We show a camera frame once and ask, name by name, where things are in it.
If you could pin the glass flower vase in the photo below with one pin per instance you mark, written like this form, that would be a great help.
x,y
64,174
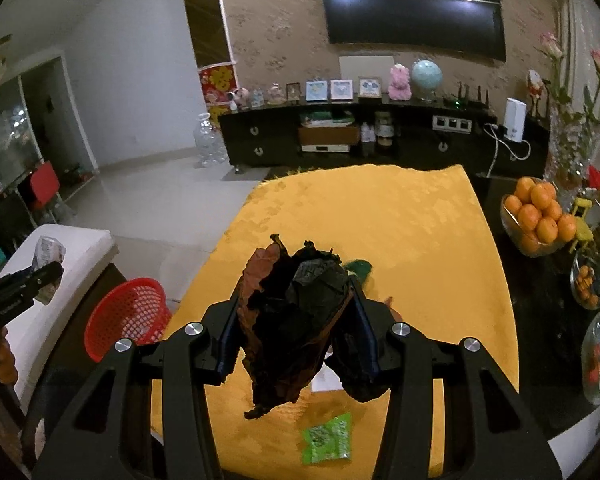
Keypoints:
x,y
572,138

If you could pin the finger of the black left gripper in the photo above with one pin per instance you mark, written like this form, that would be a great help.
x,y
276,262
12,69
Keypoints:
x,y
20,289

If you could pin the cat print snack packet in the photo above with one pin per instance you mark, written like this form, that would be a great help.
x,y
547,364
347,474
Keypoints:
x,y
49,255

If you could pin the pink plush toy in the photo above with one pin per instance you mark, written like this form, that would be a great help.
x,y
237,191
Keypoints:
x,y
399,87

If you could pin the light blue globe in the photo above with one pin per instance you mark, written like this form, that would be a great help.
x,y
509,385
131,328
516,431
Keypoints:
x,y
426,78

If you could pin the red chair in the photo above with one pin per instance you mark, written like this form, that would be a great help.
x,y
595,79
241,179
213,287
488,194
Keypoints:
x,y
44,185

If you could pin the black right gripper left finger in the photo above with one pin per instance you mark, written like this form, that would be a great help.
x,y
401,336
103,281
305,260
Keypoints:
x,y
142,414

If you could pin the white tissue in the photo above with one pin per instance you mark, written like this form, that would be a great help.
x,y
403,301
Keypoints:
x,y
326,380

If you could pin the red festive poster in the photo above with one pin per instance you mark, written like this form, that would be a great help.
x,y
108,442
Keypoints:
x,y
217,81

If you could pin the white picture frame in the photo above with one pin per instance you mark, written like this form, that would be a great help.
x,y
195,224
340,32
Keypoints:
x,y
317,90
341,90

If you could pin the black tv cabinet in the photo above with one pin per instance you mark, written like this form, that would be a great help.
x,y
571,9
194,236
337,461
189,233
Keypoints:
x,y
410,134

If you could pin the clear large water bottle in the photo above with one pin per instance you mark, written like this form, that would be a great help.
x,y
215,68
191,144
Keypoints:
x,y
209,143

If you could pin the black wall television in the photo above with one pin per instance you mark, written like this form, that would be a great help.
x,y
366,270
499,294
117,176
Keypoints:
x,y
473,27

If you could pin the glass bowl of snacks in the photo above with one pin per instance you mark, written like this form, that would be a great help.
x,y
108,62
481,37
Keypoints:
x,y
585,280

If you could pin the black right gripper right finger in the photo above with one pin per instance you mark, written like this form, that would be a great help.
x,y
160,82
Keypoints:
x,y
489,433

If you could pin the brown dried leaf wrapper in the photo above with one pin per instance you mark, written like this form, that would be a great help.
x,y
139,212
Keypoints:
x,y
277,377

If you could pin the yellow table cloth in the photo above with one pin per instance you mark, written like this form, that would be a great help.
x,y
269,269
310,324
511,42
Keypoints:
x,y
433,256

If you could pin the dark green wrapper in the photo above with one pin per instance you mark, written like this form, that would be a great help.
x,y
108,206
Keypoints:
x,y
358,267

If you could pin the red plastic mesh basket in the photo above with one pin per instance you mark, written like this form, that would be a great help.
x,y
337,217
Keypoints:
x,y
135,309

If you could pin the white router box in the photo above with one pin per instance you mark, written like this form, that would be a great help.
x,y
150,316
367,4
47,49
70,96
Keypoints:
x,y
514,119

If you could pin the green snack packet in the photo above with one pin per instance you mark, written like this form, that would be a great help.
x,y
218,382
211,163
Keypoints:
x,y
328,441

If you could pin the black plastic bag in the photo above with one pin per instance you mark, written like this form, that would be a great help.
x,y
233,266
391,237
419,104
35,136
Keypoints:
x,y
300,298

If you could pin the bowl of oranges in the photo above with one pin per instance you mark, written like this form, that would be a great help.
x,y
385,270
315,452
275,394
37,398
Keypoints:
x,y
533,219

